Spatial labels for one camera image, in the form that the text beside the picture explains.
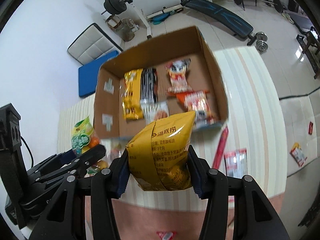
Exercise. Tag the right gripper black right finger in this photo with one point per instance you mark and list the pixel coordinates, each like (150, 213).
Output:
(254, 215)

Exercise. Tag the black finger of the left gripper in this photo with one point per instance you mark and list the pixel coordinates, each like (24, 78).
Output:
(43, 187)
(82, 157)

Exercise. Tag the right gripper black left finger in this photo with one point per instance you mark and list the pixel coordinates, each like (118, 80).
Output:
(64, 217)

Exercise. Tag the colourful candy ball bag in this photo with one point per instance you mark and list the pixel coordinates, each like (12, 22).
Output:
(83, 137)

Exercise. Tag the yellow snack bag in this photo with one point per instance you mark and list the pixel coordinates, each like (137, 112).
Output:
(158, 153)

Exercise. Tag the long yellow snack pack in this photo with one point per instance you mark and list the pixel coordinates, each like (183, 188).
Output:
(131, 95)

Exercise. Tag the red white snack packet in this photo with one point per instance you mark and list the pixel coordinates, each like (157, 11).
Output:
(236, 163)

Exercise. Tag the red sausage stick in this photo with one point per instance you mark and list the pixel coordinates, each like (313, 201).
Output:
(220, 148)

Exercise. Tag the white cookie snack bag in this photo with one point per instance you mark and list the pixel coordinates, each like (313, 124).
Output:
(155, 111)

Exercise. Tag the orange snack packet on sofa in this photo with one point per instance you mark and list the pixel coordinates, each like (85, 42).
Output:
(298, 155)

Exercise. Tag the blue cushion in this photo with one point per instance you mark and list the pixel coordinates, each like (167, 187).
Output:
(88, 74)

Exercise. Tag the black striped snack pack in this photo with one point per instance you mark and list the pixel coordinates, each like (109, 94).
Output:
(148, 86)

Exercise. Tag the brown cardboard box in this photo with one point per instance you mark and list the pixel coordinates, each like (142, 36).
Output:
(204, 74)

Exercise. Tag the small red packet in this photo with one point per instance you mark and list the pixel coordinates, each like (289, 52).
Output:
(310, 128)

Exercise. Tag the lower panda snack bag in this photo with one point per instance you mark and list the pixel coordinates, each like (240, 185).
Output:
(197, 101)

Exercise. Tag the panda snack bag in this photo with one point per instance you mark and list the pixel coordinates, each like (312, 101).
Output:
(197, 101)
(177, 72)

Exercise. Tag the upper panda snack bag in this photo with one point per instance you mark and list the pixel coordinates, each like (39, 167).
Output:
(177, 72)

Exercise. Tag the cream quilted sofa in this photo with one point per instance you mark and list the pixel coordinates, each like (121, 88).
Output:
(298, 111)

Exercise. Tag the glass jar on floor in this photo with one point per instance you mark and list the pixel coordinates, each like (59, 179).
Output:
(126, 29)

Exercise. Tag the barbell on white rack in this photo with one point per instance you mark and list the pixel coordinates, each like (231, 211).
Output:
(116, 7)

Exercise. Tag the chrome dumbbell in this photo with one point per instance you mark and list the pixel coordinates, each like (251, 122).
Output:
(261, 42)

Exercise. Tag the blue sit-up bench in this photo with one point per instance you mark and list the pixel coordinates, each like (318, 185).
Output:
(229, 19)

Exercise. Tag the dark wooden chair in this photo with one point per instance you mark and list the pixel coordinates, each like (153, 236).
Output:
(309, 43)

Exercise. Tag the black speaker box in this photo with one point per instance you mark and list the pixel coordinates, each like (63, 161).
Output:
(293, 6)

